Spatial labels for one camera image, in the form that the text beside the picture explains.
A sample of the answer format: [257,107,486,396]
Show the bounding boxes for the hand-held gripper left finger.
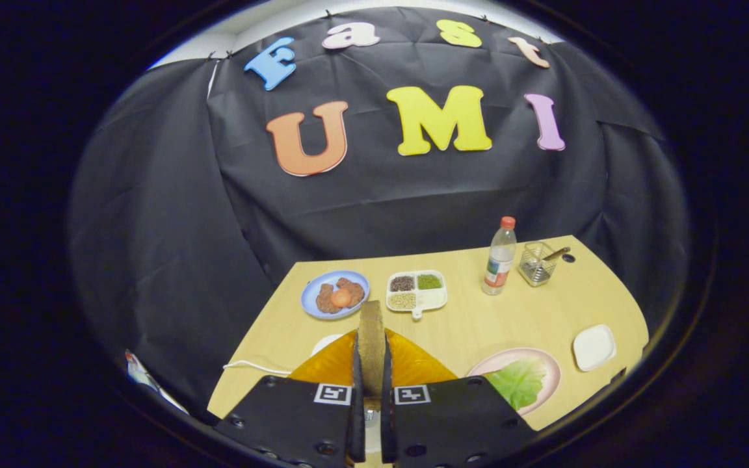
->
[214,330,365,468]

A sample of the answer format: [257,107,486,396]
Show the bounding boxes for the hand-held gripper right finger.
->
[381,328,538,468]

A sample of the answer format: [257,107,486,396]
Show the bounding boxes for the green lettuce leaf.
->
[484,359,547,411]

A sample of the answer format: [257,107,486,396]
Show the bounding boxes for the plain brown bread slice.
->
[357,300,387,398]

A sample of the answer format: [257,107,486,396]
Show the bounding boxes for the white toaster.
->
[311,334,383,463]

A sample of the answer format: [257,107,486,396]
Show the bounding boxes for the pink round plate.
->
[467,347,562,417]

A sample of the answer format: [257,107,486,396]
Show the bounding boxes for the blue round plate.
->
[300,270,371,320]

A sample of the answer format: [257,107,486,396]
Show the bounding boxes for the white divided tray with grains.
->
[386,270,448,320]

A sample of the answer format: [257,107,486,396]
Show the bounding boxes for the brown meat patties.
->
[315,278,365,314]

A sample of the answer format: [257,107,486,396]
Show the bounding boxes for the small white square plate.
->
[573,324,617,372]

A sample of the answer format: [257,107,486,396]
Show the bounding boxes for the clear red-capped water bottle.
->
[482,216,518,296]

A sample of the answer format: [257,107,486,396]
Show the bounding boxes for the metal mesh utensil holder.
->
[518,241,557,287]

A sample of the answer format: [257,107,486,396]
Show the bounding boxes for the white toaster cable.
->
[223,359,292,376]

